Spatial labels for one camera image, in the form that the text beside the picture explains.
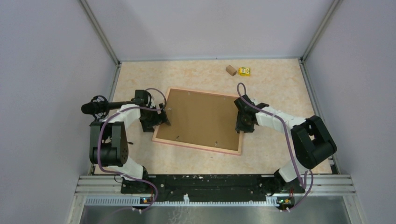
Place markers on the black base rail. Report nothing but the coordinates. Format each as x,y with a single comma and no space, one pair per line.
211,188

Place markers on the wooden picture frame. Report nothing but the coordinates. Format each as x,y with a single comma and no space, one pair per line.
195,146

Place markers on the white cable duct strip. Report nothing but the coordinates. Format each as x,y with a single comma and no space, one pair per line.
137,201

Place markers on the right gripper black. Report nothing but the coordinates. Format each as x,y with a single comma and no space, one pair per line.
240,127

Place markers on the yellow toy block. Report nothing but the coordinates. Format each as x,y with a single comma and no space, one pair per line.
244,71

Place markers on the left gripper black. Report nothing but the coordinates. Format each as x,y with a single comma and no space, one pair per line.
160,119

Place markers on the small wooden block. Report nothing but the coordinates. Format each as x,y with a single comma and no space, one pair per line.
231,70

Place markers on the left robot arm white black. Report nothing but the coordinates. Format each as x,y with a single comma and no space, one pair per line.
108,138

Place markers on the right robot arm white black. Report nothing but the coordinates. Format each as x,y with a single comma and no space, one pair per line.
308,139

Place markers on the black microphone orange tip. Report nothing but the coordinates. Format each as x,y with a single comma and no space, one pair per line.
99,107

